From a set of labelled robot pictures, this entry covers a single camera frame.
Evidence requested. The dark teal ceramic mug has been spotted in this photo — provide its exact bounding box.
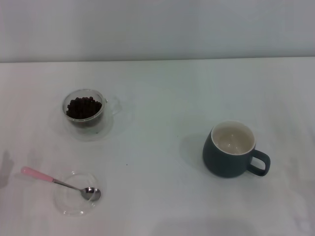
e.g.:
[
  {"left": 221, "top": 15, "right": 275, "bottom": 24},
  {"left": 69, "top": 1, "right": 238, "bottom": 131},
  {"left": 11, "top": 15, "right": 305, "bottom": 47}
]
[{"left": 202, "top": 119, "right": 271, "bottom": 178}]

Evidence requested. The pink handled metal spoon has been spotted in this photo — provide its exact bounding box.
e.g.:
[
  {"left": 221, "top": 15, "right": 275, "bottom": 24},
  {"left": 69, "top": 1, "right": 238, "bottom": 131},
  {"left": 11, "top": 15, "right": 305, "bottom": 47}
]
[{"left": 21, "top": 166, "right": 101, "bottom": 201}]

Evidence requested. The small clear glass dish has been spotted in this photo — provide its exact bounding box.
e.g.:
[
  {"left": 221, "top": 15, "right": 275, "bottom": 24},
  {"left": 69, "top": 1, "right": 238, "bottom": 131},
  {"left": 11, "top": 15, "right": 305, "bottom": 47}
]
[{"left": 54, "top": 171, "right": 102, "bottom": 217}]

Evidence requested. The glass saucer under cup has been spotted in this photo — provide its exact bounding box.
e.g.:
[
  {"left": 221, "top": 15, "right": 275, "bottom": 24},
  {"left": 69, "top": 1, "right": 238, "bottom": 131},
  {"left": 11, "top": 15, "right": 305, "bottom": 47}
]
[{"left": 59, "top": 112, "right": 116, "bottom": 142}]

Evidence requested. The clear glass cup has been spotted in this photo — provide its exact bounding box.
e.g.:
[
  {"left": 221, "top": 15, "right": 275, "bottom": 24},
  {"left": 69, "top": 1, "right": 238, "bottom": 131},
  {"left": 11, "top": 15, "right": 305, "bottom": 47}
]
[{"left": 62, "top": 88, "right": 123, "bottom": 133}]

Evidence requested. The coffee beans pile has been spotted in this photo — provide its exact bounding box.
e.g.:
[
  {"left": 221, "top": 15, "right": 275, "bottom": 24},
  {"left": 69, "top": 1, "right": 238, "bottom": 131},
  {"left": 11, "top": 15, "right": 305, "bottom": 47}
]
[{"left": 66, "top": 96, "right": 103, "bottom": 119}]

